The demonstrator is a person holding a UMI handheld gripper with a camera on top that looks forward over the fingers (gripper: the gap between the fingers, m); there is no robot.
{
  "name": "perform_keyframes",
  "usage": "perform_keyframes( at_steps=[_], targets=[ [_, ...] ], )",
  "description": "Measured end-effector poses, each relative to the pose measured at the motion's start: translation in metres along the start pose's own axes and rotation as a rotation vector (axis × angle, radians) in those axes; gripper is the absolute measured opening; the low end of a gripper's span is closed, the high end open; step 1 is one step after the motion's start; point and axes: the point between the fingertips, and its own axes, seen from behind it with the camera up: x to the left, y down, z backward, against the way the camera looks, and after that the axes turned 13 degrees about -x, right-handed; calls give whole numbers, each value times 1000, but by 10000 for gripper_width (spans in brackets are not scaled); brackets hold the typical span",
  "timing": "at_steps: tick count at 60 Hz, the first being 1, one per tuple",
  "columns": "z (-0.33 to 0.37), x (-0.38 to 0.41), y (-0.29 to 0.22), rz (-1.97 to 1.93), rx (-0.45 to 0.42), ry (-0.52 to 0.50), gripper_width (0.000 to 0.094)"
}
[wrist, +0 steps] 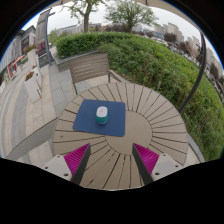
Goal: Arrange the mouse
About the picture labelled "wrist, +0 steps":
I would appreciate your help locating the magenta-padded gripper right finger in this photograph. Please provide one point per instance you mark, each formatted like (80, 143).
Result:
(164, 165)

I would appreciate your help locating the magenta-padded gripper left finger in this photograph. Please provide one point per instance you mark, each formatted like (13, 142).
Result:
(58, 166)

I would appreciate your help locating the white and green computer mouse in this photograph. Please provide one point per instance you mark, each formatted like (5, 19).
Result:
(101, 115)

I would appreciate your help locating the blue mouse pad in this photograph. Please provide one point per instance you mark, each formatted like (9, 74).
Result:
(83, 123)

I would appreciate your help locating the white planter box with flowers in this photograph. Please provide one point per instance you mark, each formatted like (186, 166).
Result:
(31, 88)
(32, 56)

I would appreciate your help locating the curved dark umbrella pole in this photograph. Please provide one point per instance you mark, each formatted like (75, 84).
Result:
(198, 73)

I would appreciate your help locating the brown slatted wooden chair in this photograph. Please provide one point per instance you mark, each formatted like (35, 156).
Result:
(88, 68)

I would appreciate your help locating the grey shopfront building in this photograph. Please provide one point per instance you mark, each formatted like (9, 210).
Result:
(13, 56)

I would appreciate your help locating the tall grey sign pillar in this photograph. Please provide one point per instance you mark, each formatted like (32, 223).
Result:
(41, 36)

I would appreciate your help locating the far high-rise buildings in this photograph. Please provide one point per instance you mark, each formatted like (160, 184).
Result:
(173, 30)

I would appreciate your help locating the thin sparse-leaved tree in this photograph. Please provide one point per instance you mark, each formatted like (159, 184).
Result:
(87, 16)

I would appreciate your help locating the bushy green tree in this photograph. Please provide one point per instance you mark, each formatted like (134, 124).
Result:
(130, 13)

